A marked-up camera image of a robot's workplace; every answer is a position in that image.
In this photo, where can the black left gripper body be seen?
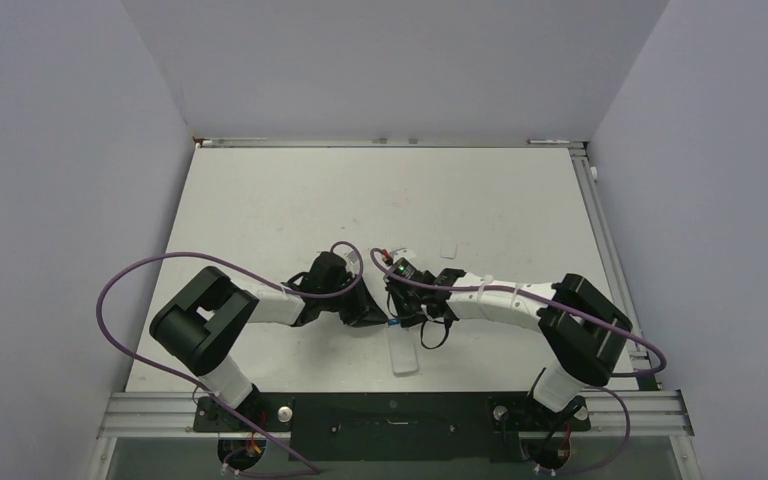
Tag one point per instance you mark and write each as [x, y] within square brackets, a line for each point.
[348, 304]

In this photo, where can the white air conditioner remote control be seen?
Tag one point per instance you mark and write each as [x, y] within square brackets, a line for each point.
[402, 351]

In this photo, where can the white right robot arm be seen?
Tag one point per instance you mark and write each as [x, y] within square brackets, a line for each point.
[585, 331]

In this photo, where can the aluminium frame rail right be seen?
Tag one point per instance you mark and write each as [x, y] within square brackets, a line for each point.
[654, 410]

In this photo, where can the aluminium frame rail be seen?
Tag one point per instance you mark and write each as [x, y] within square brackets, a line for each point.
[654, 410]
[383, 142]

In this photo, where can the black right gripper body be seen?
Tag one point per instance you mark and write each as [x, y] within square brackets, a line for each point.
[407, 306]

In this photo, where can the white battery compartment cover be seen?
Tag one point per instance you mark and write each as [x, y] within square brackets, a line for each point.
[448, 250]

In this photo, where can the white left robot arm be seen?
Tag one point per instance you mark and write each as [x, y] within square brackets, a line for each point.
[201, 323]

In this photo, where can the aluminium frame rail back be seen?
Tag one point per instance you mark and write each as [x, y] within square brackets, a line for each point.
[383, 142]

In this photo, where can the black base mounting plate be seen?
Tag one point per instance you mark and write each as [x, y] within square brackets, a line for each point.
[497, 426]

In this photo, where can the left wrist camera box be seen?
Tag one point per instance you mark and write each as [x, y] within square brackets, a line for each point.
[353, 260]

